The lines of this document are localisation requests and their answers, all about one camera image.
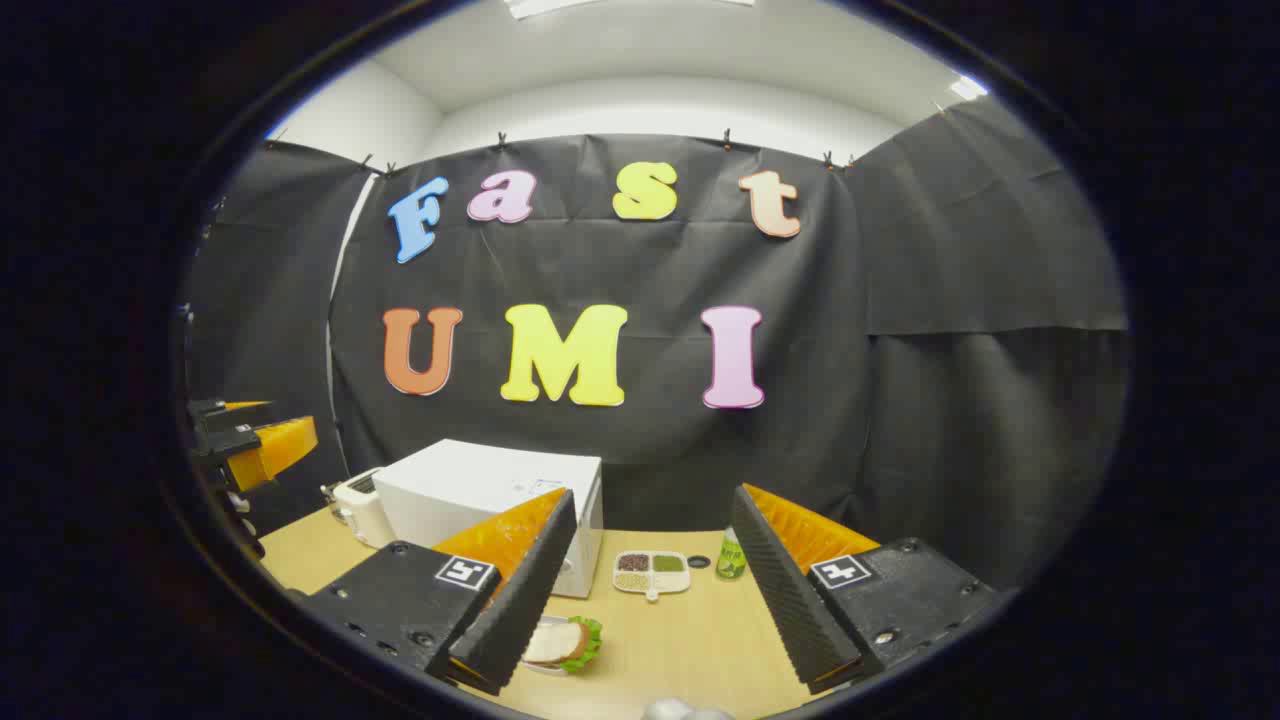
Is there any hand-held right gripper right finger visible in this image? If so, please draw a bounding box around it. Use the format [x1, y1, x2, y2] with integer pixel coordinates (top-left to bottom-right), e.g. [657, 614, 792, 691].
[730, 484, 1001, 696]

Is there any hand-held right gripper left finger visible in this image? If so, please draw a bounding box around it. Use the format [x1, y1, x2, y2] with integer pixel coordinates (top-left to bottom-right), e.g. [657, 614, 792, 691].
[290, 488, 579, 698]

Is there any sandwich with lettuce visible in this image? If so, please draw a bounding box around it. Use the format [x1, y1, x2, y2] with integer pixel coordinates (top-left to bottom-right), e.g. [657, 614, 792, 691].
[522, 616, 603, 676]

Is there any white microwave oven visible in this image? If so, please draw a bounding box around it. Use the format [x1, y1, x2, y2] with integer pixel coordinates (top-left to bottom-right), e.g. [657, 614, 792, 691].
[372, 438, 605, 599]

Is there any white toaster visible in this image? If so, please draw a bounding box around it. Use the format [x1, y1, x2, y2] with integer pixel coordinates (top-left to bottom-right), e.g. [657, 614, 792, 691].
[320, 467, 397, 549]

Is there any white divided dish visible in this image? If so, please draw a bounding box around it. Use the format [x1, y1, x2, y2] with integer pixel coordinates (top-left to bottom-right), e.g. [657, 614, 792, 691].
[612, 549, 692, 603]

